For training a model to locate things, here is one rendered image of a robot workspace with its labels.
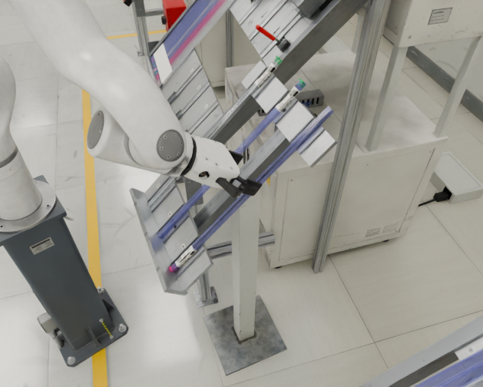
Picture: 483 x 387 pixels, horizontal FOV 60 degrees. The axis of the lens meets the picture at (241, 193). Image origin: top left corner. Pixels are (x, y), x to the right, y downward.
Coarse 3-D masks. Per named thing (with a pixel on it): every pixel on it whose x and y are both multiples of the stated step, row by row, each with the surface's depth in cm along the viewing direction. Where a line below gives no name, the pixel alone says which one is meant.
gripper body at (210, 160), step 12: (204, 144) 77; (216, 144) 80; (192, 156) 72; (204, 156) 73; (216, 156) 76; (228, 156) 79; (192, 168) 72; (204, 168) 72; (216, 168) 74; (228, 168) 75; (204, 180) 74
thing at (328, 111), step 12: (324, 120) 82; (312, 132) 83; (300, 144) 84; (288, 156) 85; (276, 168) 86; (264, 180) 88; (240, 204) 90; (228, 216) 91; (216, 228) 92; (204, 240) 93
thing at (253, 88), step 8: (256, 88) 98; (248, 96) 99; (240, 104) 100; (232, 112) 100; (224, 120) 101; (216, 128) 102; (208, 136) 103; (168, 184) 108; (160, 192) 108; (152, 200) 110
